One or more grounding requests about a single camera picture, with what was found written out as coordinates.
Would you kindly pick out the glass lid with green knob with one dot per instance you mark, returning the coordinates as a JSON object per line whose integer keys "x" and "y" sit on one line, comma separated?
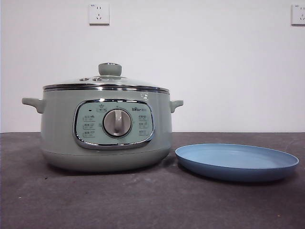
{"x": 110, "y": 69}

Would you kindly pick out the pale green electric steamer pot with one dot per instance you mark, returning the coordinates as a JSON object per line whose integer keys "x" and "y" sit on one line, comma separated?
{"x": 59, "y": 119}

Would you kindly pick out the blue round plate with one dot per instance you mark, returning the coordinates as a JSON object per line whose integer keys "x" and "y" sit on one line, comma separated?
{"x": 238, "y": 158}

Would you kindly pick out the white wall socket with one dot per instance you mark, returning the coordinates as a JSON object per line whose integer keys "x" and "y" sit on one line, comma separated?
{"x": 299, "y": 15}
{"x": 99, "y": 14}

